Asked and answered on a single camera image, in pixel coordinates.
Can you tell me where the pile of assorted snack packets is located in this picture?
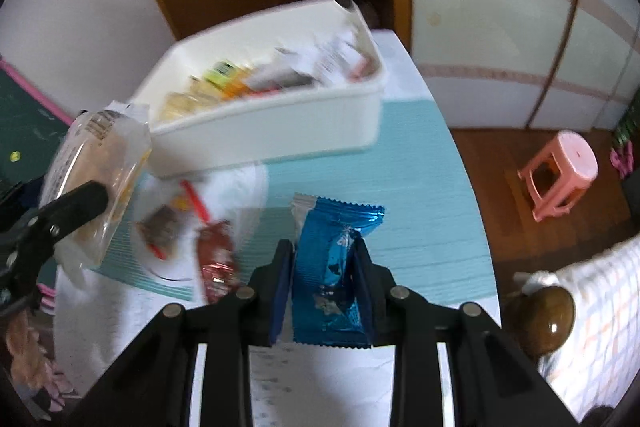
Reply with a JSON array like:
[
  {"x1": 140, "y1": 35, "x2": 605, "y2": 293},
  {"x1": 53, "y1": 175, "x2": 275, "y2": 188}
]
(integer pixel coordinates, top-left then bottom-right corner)
[{"x1": 162, "y1": 4, "x2": 383, "y2": 124}]

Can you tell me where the round wooden bedpost knob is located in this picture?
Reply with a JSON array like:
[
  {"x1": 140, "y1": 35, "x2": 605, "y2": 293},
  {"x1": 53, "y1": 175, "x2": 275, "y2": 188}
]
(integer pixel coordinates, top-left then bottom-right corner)
[{"x1": 505, "y1": 285, "x2": 577, "y2": 358}]

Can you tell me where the dark green object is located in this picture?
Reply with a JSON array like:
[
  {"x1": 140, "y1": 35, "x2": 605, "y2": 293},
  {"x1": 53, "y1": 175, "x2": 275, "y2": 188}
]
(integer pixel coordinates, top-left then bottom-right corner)
[{"x1": 610, "y1": 102, "x2": 640, "y2": 180}]

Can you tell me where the clear packet with red print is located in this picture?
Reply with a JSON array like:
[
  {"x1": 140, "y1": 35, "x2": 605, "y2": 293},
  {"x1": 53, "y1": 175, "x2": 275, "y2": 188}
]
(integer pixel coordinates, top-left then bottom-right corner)
[{"x1": 132, "y1": 179, "x2": 217, "y2": 280}]

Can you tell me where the white plastic basket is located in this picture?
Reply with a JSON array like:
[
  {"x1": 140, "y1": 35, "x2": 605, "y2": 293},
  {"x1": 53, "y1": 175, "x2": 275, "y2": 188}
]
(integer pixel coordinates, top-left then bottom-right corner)
[{"x1": 129, "y1": 0, "x2": 388, "y2": 172}]

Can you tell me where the small red foil packet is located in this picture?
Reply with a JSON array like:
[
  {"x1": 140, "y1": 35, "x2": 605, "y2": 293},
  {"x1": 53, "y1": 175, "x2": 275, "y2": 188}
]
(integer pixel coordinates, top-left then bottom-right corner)
[{"x1": 197, "y1": 221, "x2": 242, "y2": 304}]

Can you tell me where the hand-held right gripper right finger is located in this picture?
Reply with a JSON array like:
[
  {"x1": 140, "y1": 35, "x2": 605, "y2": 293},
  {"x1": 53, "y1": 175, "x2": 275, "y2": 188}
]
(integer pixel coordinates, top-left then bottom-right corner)
[{"x1": 352, "y1": 239, "x2": 581, "y2": 427}]

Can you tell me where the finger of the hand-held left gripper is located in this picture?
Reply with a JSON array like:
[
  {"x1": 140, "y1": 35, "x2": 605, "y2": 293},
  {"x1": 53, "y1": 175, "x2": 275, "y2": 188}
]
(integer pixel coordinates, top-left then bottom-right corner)
[{"x1": 0, "y1": 179, "x2": 111, "y2": 320}]

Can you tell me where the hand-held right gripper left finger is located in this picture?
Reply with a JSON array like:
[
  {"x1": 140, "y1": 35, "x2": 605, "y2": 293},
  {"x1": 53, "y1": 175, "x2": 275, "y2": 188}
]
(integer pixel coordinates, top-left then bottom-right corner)
[{"x1": 67, "y1": 239, "x2": 296, "y2": 427}]

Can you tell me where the white checked blanket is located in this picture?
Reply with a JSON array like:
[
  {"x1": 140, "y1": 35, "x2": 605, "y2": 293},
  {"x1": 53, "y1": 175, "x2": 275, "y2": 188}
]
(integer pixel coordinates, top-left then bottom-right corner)
[{"x1": 537, "y1": 237, "x2": 640, "y2": 424}]

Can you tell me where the green chalkboard with pink frame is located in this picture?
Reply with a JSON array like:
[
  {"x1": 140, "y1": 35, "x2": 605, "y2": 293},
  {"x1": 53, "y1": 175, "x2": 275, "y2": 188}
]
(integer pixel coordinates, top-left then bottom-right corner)
[{"x1": 0, "y1": 57, "x2": 77, "y2": 190}]

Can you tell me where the pink plastic stool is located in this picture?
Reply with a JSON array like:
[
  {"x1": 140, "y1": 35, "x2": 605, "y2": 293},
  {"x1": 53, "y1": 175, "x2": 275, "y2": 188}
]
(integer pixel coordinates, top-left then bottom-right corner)
[{"x1": 517, "y1": 130, "x2": 599, "y2": 223}]

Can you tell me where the blue foil snack packet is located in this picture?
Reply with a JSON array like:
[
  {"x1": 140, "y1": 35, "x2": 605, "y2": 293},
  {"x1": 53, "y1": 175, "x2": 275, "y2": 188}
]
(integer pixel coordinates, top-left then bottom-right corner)
[{"x1": 291, "y1": 193, "x2": 386, "y2": 350}]

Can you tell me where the teal table mat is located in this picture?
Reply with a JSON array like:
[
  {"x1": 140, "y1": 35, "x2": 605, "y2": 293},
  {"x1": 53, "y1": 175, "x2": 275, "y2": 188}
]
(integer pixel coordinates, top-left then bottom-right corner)
[{"x1": 95, "y1": 97, "x2": 497, "y2": 304}]

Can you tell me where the clear bag of tan bread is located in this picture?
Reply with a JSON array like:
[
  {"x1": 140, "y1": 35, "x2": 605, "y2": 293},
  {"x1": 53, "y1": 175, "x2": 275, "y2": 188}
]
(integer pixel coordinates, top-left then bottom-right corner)
[{"x1": 39, "y1": 102, "x2": 153, "y2": 269}]

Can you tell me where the pink printed cloth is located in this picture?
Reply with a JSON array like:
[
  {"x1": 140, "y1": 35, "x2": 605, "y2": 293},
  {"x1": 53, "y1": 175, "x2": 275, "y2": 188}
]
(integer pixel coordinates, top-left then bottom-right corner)
[{"x1": 0, "y1": 307, "x2": 81, "y2": 427}]

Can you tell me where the pastel wardrobe with pink stripes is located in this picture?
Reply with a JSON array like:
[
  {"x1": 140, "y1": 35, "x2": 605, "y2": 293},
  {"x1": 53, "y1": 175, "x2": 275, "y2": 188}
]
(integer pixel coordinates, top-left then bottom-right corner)
[{"x1": 407, "y1": 0, "x2": 640, "y2": 130}]

